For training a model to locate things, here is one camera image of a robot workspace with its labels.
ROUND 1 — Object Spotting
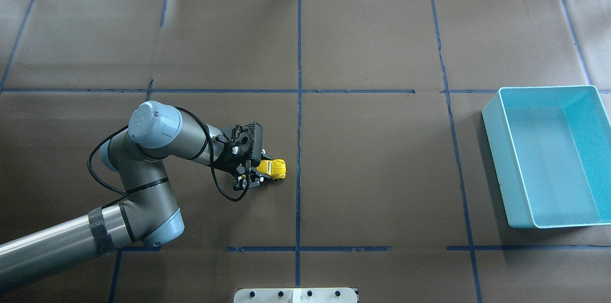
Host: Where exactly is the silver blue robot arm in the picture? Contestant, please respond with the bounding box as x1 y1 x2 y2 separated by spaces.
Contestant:
1 100 270 293

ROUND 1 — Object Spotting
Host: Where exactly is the yellow beetle toy car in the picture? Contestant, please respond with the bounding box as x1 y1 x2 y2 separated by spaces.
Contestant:
247 159 286 181

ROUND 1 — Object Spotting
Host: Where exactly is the turquoise plastic bin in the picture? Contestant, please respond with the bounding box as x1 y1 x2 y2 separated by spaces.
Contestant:
482 85 611 229

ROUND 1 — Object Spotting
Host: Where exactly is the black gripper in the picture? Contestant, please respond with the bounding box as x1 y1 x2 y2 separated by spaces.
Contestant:
210 122 274 191

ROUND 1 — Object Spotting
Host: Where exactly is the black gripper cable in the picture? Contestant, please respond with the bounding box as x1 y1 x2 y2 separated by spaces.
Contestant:
87 106 252 202

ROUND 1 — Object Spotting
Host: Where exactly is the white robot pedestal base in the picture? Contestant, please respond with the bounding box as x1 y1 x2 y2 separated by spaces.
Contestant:
233 287 359 303

